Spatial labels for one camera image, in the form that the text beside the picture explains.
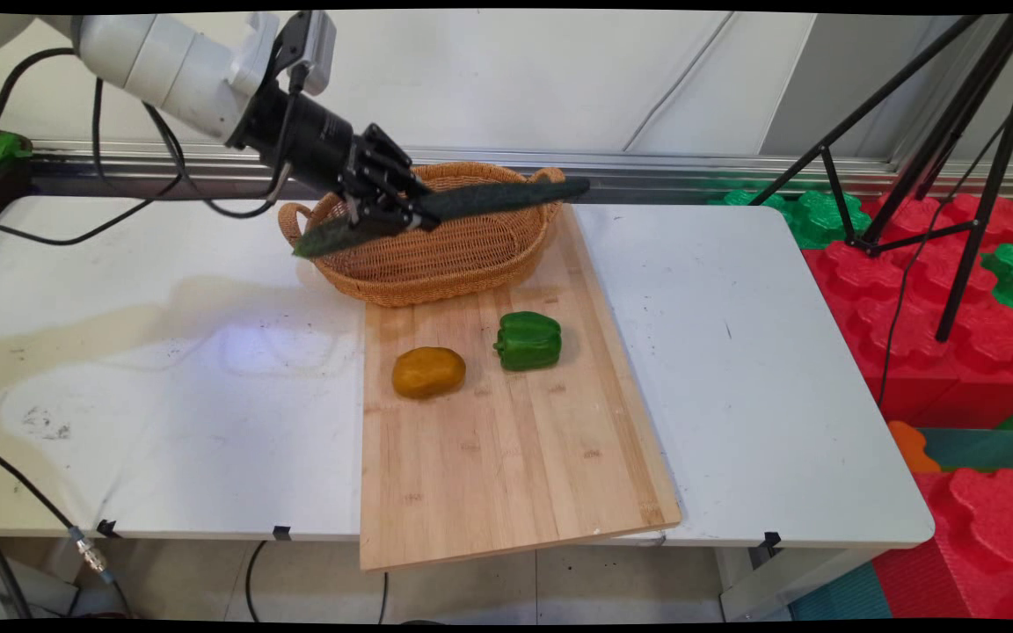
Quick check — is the dark toy bin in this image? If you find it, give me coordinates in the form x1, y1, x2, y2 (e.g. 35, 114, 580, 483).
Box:
0, 126, 34, 236

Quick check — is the orange foam piece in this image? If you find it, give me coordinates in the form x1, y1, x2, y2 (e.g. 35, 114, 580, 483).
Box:
888, 420, 943, 475

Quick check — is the aluminium rail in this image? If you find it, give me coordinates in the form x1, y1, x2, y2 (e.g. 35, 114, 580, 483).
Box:
32, 139, 1013, 201

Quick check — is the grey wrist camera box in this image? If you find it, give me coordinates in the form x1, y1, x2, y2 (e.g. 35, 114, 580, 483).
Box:
273, 11, 338, 97

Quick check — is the black tripod stand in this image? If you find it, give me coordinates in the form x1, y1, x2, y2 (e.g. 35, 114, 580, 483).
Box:
748, 13, 1013, 344

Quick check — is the thin black tripod cable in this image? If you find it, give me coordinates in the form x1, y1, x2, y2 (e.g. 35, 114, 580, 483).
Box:
876, 114, 1010, 411

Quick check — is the green bell pepper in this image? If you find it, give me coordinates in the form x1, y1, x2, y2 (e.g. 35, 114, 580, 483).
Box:
493, 311, 563, 372

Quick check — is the long dark green cucumber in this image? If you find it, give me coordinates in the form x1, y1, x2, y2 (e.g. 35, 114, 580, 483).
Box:
292, 177, 592, 259

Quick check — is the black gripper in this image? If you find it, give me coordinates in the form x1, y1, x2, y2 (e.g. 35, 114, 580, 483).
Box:
227, 81, 442, 236

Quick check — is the brown-yellow potato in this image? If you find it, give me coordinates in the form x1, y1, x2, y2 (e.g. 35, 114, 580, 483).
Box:
392, 346, 467, 399

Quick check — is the teal foam mat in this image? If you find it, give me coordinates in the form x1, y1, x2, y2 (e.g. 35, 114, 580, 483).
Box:
788, 563, 896, 622
918, 427, 1013, 472

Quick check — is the black cable with metal connector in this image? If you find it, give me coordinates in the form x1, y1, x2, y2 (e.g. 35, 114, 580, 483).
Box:
0, 437, 134, 619

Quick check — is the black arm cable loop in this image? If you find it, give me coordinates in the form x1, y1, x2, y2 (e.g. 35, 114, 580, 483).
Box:
0, 47, 296, 247

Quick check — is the wooden cutting board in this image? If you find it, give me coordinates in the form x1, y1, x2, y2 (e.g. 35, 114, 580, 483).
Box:
359, 204, 683, 572

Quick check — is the woven wicker basket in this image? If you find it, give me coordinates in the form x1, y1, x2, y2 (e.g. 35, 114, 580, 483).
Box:
278, 161, 567, 308

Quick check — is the thin black floor cable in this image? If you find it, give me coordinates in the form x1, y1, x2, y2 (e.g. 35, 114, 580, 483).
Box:
244, 540, 270, 622

